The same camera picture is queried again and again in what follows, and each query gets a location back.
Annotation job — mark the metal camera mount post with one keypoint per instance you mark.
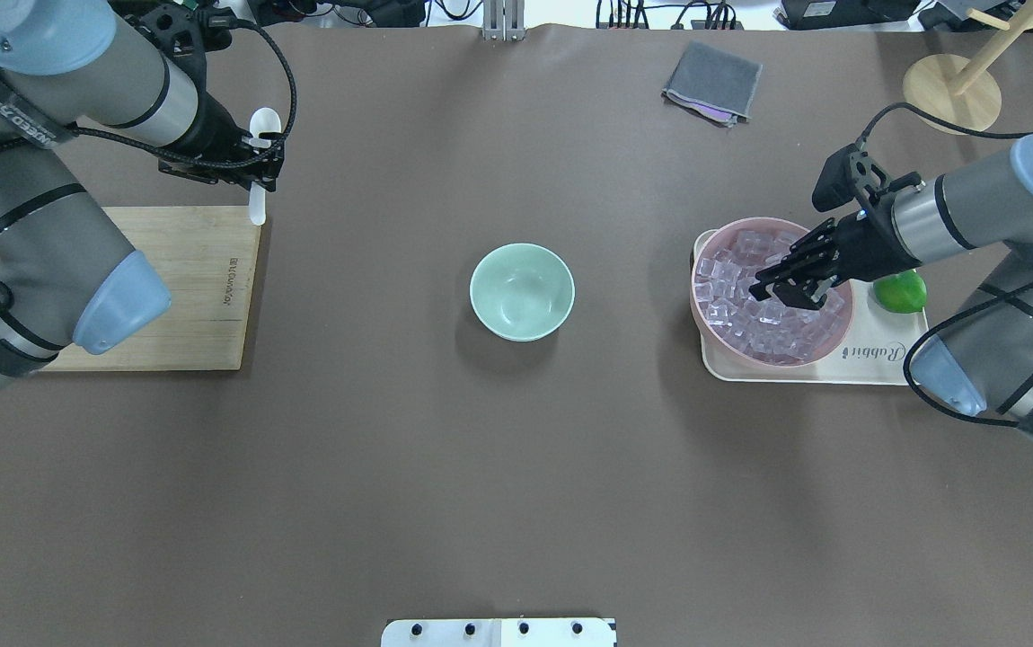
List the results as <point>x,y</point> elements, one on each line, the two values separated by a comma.
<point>503,20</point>

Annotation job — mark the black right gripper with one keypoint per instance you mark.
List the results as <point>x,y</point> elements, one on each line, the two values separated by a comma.
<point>865,243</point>

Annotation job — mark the pile of clear ice cubes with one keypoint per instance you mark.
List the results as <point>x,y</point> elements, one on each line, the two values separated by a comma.
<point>732,305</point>

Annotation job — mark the wooden mug tree stand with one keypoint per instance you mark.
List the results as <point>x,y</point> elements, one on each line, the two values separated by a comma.
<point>954,91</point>

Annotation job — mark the pink bowl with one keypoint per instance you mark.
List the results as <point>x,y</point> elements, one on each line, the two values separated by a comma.
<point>705,314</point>

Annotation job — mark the white ceramic spoon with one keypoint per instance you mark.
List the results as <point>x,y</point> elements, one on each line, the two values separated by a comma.
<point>264,121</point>

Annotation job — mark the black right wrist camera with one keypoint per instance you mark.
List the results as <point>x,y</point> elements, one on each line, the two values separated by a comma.
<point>850,174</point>

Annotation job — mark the grey folded cloth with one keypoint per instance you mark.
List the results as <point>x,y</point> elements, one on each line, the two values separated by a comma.
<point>718,85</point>

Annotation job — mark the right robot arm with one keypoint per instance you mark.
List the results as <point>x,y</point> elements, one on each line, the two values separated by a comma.
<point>977,365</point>

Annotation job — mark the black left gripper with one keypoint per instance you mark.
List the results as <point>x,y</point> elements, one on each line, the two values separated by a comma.
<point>216,132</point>

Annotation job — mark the wooden cutting board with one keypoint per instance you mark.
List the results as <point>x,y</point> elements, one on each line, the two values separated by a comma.
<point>206,256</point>

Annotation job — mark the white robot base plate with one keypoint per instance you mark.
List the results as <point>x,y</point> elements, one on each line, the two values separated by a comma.
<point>501,631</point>

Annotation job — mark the green lime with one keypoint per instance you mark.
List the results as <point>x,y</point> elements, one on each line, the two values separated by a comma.
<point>903,292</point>

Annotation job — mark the mint green bowl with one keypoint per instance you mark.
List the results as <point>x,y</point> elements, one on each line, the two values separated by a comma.
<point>522,292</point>

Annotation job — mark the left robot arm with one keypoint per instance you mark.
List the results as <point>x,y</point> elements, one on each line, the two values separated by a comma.
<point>68,275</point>

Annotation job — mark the cream plastic tray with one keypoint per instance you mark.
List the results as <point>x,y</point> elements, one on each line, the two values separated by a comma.
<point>851,340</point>

